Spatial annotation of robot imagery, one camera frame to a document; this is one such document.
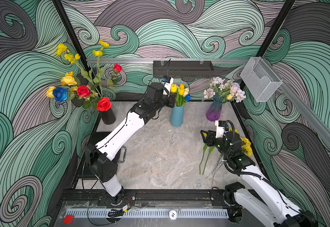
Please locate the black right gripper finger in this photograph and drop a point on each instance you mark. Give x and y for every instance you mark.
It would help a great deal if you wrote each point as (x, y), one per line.
(205, 137)
(207, 133)

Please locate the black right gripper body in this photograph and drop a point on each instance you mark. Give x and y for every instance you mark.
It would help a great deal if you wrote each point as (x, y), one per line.
(218, 143)

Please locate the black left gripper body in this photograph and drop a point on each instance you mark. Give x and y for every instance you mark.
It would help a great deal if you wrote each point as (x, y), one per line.
(168, 100)

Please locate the yellow tulip single stem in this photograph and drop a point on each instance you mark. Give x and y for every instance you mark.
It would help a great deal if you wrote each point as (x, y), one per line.
(203, 153)

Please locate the teal ceramic vase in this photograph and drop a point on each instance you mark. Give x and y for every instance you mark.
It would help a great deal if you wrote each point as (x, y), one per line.
(177, 116)

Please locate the purple glass vase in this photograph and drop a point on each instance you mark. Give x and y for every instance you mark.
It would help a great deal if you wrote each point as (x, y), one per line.
(214, 112)

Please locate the yellow carnation flower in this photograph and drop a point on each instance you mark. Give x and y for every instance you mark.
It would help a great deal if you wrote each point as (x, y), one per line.
(245, 143)
(247, 150)

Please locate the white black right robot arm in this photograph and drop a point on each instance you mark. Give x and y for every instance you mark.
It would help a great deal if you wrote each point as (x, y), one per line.
(263, 200)

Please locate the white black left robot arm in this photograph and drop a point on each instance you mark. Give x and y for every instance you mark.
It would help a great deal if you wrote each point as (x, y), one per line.
(99, 157)

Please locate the black vase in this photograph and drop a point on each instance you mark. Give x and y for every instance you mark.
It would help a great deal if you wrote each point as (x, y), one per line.
(108, 117)

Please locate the colourful tulip bunch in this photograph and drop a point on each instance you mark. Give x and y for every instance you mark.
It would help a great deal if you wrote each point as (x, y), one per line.
(181, 93)

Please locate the pink lilac flower bunch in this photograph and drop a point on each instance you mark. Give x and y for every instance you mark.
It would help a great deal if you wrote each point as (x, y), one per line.
(223, 90)

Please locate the mixed rose bouquet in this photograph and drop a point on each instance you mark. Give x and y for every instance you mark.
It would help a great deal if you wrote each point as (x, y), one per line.
(72, 89)

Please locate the red small block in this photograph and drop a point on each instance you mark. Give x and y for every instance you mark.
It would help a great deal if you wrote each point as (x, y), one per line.
(68, 219)

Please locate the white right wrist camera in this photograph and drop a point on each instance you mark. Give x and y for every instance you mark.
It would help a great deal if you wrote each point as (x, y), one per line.
(221, 128)

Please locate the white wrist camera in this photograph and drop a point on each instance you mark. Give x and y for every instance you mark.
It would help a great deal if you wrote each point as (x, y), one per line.
(167, 81)
(221, 128)

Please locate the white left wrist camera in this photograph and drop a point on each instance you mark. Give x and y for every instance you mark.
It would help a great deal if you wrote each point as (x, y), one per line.
(167, 81)

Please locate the black wall tray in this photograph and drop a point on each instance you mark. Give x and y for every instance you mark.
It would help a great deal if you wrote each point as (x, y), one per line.
(185, 70)

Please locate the clear plastic wall bin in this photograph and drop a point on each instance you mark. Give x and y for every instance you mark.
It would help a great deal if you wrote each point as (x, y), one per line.
(261, 78)

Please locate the white slotted cable duct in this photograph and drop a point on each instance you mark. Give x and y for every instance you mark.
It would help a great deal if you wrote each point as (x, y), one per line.
(151, 213)

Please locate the black corner frame post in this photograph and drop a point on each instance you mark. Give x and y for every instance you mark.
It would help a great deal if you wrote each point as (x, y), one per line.
(286, 8)

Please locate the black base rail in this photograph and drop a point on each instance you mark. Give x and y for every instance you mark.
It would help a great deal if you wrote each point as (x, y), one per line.
(141, 197)

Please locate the black left corner post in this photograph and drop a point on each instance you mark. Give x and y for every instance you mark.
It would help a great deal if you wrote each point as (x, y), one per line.
(70, 30)

